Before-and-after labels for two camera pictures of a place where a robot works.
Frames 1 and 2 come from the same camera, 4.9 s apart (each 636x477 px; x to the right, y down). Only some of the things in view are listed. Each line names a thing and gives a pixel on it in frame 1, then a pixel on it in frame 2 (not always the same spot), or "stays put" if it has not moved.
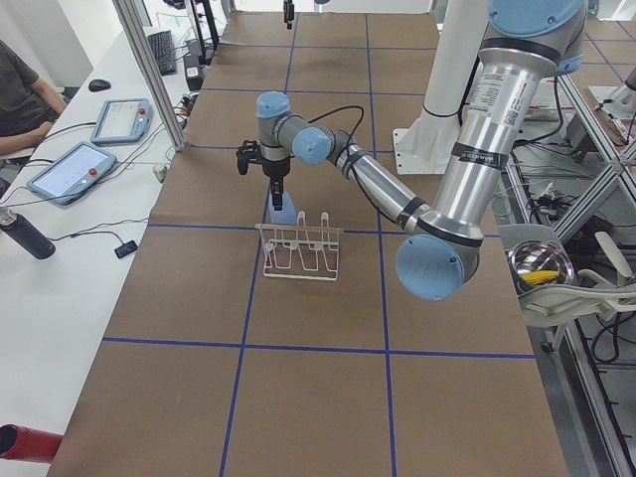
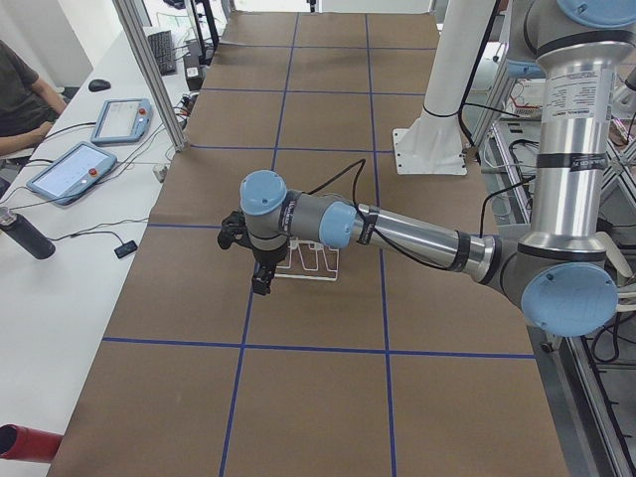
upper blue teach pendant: [123, 120] stays put
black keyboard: [164, 51] stays put
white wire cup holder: [301, 251] stays put
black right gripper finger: [277, 192] → [262, 278]
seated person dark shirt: [29, 104] stays put
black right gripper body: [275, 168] → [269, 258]
